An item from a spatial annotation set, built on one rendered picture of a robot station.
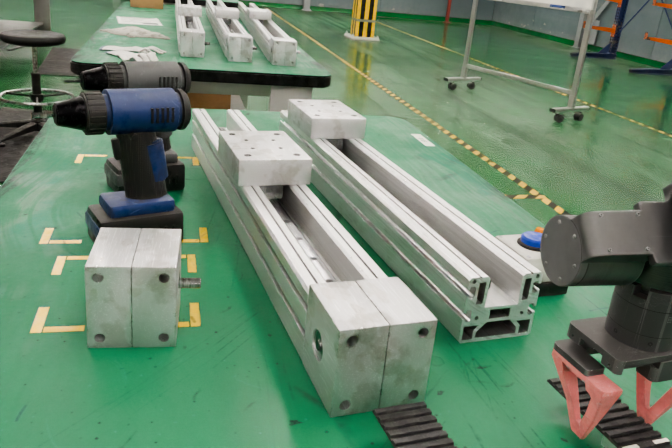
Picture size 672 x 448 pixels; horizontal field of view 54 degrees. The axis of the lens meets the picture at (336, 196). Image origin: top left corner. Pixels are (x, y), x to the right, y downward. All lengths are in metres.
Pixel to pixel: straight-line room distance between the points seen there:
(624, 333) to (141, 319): 0.46
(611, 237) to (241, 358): 0.39
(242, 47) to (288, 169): 1.66
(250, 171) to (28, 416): 0.45
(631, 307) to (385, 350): 0.22
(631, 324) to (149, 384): 0.44
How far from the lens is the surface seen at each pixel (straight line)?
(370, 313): 0.63
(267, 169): 0.96
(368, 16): 10.96
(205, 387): 0.68
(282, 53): 2.59
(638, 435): 0.68
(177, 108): 0.91
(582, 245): 0.53
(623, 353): 0.60
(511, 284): 0.82
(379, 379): 0.65
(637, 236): 0.54
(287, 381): 0.69
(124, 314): 0.72
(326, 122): 1.24
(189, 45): 2.63
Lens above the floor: 1.19
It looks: 20 degrees down
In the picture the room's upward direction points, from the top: 6 degrees clockwise
